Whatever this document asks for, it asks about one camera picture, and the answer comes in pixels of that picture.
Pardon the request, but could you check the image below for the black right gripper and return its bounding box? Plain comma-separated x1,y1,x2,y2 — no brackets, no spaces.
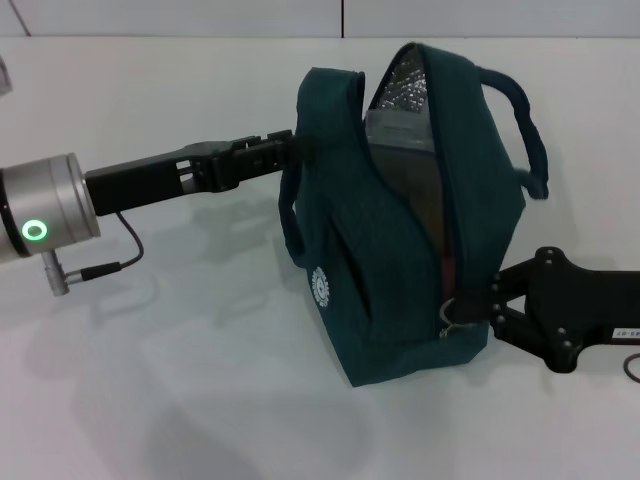
452,245,640,374

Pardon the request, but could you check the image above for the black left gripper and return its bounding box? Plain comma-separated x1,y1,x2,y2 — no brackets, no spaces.
84,128,321,217

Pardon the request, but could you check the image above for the dark teal insulated bag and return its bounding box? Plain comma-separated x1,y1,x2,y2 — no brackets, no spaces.
278,42,550,389

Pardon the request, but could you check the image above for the clear blue-rimmed plastic container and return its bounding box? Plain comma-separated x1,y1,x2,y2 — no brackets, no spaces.
363,108,449,261

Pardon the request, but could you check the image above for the left arm connector cable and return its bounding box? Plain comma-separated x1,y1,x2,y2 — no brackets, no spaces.
42,212,145,297

